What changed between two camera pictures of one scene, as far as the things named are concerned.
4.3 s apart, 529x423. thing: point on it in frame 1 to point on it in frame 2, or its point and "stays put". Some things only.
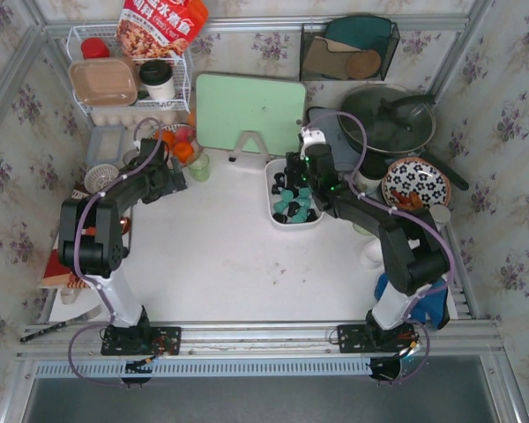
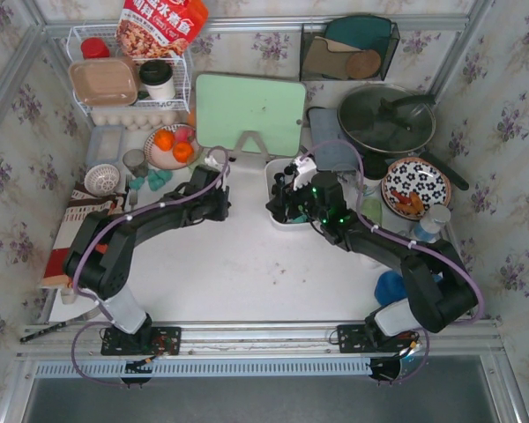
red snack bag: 159,28 stays put
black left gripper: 175,181 to 222,203
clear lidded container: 106,144 stays put
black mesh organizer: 346,51 stays put
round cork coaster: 362,64 stays put
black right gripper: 294,172 to 280,199
